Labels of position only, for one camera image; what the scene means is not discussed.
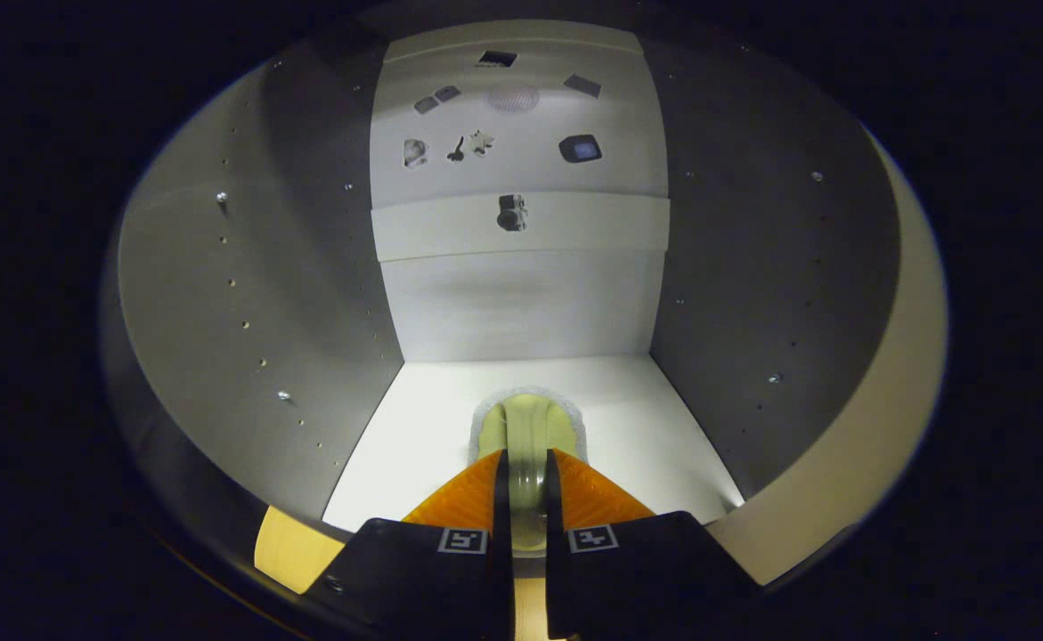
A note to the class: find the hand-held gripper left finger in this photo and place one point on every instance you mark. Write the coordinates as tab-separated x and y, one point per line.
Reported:
501	579

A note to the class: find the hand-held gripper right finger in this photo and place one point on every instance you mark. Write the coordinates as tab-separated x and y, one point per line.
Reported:
557	579

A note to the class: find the grey framed cabinet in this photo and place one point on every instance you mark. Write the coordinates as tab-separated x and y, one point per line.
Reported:
521	307

